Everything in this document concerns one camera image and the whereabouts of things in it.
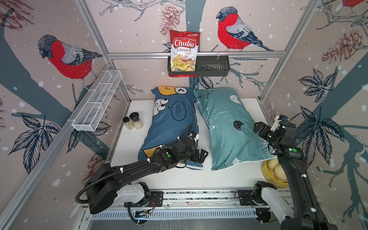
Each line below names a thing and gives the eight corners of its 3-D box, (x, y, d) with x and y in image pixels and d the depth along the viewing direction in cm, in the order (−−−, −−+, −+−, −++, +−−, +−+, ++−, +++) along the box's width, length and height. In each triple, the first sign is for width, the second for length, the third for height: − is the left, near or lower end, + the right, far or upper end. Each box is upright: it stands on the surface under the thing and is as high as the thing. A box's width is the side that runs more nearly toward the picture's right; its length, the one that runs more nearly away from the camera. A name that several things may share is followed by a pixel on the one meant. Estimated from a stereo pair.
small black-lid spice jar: (127, 130, 105) (121, 121, 96) (129, 126, 108) (123, 116, 99) (133, 130, 105) (127, 121, 96) (134, 126, 108) (129, 116, 99)
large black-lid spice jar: (134, 128, 106) (128, 118, 96) (136, 122, 110) (130, 111, 100) (142, 128, 106) (137, 118, 96) (144, 122, 110) (139, 111, 100)
